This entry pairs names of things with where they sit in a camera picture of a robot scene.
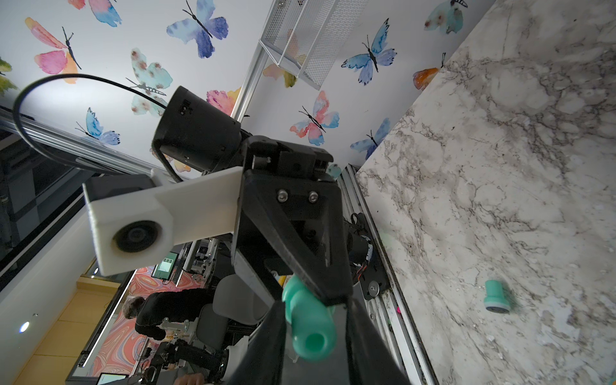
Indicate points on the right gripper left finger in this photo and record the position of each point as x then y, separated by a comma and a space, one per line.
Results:
263, 361

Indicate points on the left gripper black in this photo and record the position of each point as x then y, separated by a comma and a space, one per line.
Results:
290, 211

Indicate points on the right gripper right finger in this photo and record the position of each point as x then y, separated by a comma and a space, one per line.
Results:
368, 358

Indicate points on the green stamp with red cap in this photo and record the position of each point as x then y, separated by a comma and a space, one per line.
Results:
313, 331

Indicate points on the green stamp apart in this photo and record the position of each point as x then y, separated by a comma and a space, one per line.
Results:
495, 300

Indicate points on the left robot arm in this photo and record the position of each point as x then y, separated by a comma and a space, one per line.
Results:
201, 136

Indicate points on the seated person dark clothes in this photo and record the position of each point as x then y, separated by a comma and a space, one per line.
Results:
178, 306

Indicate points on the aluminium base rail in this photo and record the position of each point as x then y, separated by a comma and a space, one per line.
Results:
383, 296

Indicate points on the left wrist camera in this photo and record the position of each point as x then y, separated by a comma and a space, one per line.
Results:
136, 220

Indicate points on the white mesh wall basket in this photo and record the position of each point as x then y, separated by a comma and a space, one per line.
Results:
305, 37

